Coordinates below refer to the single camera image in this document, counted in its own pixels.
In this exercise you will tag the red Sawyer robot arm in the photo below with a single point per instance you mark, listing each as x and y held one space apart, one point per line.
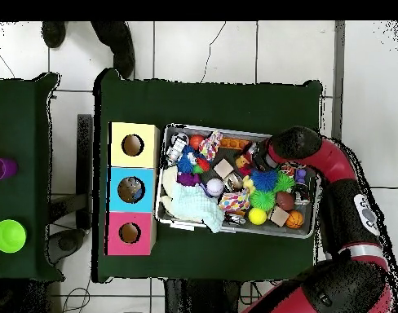
329 160

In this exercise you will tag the large blue spiky ball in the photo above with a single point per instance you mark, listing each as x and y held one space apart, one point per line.
264 179

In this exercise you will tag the person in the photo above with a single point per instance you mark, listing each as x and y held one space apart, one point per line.
114 36

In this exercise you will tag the small wooden block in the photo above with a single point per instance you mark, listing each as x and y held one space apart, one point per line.
223 168

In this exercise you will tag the mint green cloth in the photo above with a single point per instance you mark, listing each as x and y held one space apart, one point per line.
196 205

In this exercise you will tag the colourful printed packet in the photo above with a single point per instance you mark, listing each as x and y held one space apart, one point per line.
235 202

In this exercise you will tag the small white baseball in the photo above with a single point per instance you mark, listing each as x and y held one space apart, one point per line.
214 187

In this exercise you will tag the small red ball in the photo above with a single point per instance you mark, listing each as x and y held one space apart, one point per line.
196 141

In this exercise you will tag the silver toy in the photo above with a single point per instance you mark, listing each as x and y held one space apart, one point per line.
176 149

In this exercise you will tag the purple cup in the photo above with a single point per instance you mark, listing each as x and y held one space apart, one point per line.
0 168

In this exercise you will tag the clear mesh bin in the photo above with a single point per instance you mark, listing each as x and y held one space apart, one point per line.
161 215

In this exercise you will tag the plain yellow ball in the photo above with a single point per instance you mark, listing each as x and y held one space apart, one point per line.
257 216

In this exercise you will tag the small orange basketball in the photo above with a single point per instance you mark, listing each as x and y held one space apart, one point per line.
295 219

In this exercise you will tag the wooden box with three holes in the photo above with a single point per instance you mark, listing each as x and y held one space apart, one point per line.
117 189

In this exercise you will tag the small colourful fabric toy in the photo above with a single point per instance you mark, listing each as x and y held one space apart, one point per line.
211 145

